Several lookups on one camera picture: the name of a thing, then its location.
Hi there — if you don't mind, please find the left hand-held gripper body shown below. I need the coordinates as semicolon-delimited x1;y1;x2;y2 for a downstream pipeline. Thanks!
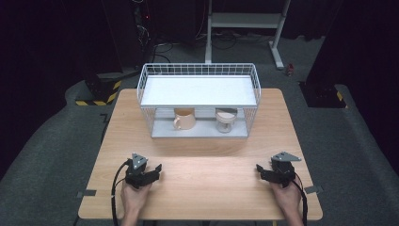
124;153;155;189

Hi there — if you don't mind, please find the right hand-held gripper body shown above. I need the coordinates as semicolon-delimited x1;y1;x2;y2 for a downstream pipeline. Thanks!
266;151;302;189

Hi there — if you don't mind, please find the cream mug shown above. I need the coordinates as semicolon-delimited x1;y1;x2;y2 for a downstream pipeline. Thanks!
172;107;197;131

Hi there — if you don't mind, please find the white wire shelf rack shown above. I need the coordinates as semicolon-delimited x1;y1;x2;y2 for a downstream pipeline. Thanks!
136;62;263;139

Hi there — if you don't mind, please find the person's left hand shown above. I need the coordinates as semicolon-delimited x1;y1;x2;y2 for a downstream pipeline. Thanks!
120;180;153;215

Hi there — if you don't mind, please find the person's right hand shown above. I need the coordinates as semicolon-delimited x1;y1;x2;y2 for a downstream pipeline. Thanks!
269;180;303;215

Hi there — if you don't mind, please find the grey tape piece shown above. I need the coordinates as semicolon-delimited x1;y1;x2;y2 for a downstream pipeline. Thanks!
304;185;324;195
76;189;98;199

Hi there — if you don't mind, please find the black yellow-striped base block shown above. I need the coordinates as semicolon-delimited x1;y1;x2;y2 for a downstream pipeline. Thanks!
299;81;348;109
74;73;123;106

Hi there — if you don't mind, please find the dark equipment tower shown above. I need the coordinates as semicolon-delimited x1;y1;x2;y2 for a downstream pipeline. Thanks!
102;0;158;71

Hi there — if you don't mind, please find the white metal stand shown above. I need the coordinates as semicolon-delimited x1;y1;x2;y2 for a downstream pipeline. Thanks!
204;0;292;71

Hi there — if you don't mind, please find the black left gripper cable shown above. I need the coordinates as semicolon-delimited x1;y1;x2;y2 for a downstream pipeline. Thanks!
110;159;131;226

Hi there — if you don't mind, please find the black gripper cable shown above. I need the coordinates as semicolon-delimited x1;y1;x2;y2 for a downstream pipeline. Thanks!
110;159;131;226
293;172;309;226

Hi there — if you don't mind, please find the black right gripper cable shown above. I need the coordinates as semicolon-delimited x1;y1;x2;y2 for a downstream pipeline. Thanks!
293;172;309;226

